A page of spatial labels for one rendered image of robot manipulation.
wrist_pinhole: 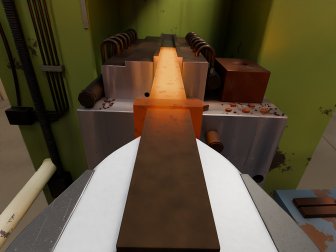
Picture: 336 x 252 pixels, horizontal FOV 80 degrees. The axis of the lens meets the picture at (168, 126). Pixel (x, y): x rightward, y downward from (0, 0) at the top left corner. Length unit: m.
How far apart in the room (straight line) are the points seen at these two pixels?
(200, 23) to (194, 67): 0.49
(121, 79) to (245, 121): 0.24
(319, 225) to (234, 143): 0.23
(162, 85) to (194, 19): 0.69
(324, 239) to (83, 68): 0.63
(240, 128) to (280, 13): 0.30
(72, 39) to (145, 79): 0.24
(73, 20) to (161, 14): 0.39
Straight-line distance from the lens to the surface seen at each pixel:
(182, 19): 0.86
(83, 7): 0.55
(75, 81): 0.60
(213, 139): 0.36
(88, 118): 0.39
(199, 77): 0.40
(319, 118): 0.73
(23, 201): 0.66
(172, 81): 0.21
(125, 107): 0.38
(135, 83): 0.41
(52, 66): 0.59
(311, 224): 0.52
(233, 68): 0.43
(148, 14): 0.87
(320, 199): 0.57
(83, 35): 0.56
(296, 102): 0.67
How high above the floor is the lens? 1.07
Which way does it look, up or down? 30 degrees down
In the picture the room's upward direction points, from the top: 2 degrees clockwise
